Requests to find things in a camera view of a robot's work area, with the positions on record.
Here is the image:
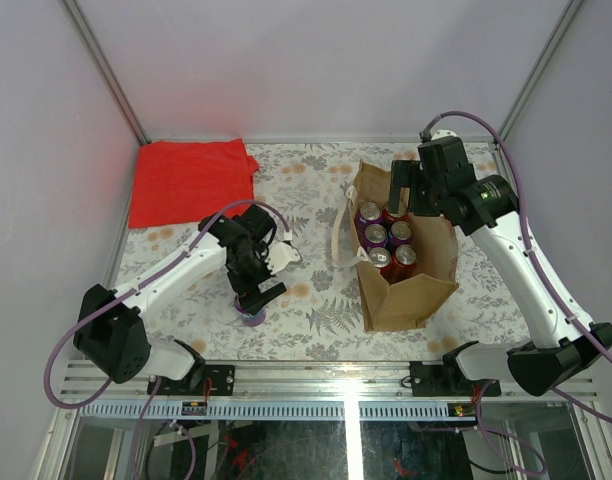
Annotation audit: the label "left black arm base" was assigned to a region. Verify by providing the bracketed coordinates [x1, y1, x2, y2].
[156, 363, 236, 399]

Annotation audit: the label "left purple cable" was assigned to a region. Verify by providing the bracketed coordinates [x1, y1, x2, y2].
[43, 199, 295, 480]

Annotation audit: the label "floral patterned tablecloth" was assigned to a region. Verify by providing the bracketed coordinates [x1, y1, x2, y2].
[146, 143, 528, 361]

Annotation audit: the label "brown jute canvas bag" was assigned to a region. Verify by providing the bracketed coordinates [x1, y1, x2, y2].
[331, 162, 458, 332]

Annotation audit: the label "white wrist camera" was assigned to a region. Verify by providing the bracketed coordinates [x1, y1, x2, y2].
[420, 129, 458, 143]
[266, 232, 302, 275]

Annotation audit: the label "purple cable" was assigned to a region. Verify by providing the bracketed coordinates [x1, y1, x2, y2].
[43, 199, 295, 480]
[418, 110, 612, 476]

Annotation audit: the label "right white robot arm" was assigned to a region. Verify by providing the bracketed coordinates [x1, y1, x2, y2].
[388, 136, 612, 396]

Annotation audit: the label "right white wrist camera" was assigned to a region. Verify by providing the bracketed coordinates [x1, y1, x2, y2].
[420, 129, 458, 143]

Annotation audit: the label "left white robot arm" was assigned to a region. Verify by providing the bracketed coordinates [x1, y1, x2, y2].
[73, 204, 300, 395]

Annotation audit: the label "purple fanta can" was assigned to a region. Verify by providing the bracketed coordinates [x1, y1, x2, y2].
[234, 298, 266, 328]
[388, 221, 413, 248]
[355, 201, 382, 235]
[362, 224, 388, 252]

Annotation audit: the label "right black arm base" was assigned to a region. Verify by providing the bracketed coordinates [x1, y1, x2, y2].
[399, 341, 487, 403]

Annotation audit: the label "red coke can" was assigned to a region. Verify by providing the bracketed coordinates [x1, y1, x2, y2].
[368, 247, 393, 283]
[382, 201, 407, 228]
[392, 245, 417, 283]

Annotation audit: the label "aluminium front rail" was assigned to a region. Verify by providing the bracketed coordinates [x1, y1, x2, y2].
[57, 360, 598, 402]

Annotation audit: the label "red folded cloth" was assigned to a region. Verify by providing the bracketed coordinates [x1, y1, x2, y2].
[129, 139, 259, 229]

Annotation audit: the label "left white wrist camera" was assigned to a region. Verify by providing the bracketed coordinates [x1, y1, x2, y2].
[266, 232, 302, 275]

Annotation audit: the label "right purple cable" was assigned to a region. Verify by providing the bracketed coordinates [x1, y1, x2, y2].
[418, 110, 612, 476]

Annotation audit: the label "purple fanta can front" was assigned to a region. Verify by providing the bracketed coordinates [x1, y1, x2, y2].
[234, 298, 266, 328]

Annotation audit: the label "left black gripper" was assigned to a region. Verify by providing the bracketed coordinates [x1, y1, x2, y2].
[228, 243, 288, 315]

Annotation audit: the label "red coke can front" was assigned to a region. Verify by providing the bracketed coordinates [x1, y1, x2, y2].
[392, 245, 417, 283]

